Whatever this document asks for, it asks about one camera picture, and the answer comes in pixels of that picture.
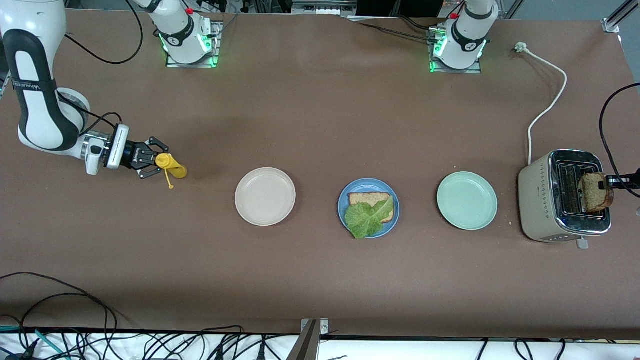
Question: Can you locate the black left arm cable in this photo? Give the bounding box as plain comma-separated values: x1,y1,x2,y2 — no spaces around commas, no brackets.
599,82,640,184

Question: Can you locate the black floor cable loop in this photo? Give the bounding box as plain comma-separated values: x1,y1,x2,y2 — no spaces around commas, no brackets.
19,293,110,360
0,272,119,360

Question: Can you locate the metal frame bracket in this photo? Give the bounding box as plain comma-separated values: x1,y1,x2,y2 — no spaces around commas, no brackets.
287,318,330,360

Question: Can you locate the blue plate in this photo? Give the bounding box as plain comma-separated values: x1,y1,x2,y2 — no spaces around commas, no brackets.
337,178,401,239

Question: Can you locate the white plate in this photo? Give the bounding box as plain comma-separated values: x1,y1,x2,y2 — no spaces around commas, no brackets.
234,167,297,227

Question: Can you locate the green plate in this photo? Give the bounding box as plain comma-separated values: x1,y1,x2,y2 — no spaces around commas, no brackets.
436,171,499,231

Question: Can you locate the beige chrome toaster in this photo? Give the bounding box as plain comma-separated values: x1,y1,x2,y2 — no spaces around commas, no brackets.
518,149,613,250

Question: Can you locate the yellow mustard squeeze bottle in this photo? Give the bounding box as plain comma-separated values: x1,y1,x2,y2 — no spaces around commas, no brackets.
154,153,189,190

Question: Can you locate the teal cable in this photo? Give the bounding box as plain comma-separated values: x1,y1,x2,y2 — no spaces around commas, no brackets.
0,325,71,360

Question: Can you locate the white toaster power cable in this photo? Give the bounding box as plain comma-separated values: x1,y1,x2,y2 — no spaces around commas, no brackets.
514,42,569,167

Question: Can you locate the brown bread slice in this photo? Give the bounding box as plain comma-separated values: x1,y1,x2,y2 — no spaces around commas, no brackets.
348,191,396,224
578,172,615,214

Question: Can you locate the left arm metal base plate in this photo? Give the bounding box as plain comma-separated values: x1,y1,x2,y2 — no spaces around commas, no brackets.
429,25,483,75

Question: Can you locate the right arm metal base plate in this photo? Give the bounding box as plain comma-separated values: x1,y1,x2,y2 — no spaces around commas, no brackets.
166,20,223,69

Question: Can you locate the green lettuce leaf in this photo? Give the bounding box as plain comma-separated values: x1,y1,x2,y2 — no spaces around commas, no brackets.
343,196,396,240

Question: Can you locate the aluminium profile corner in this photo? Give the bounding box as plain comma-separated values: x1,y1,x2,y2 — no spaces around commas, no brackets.
602,0,640,34

